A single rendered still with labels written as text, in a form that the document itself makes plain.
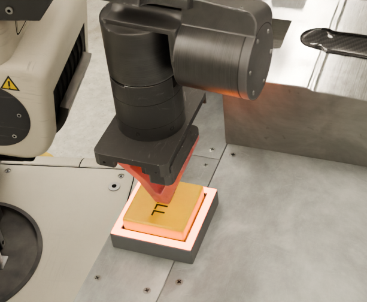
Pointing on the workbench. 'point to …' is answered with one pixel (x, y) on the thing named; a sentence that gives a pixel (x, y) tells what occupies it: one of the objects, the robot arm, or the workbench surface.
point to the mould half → (317, 90)
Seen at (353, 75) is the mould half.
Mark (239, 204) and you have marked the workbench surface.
